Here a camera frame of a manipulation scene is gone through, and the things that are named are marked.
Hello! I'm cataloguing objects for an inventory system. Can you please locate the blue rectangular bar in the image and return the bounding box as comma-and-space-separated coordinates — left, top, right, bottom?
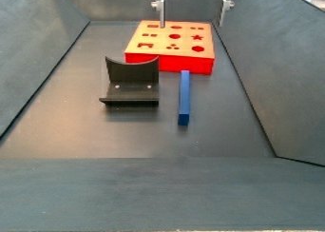
177, 70, 189, 126

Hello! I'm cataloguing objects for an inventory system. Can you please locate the red shape-sorting board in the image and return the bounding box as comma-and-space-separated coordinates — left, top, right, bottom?
124, 20, 215, 75

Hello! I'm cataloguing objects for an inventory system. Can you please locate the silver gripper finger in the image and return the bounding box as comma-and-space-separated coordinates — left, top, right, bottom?
151, 0, 164, 29
217, 0, 234, 26

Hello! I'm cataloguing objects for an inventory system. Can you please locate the black curved fixture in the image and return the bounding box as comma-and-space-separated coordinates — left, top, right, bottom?
98, 57, 159, 106

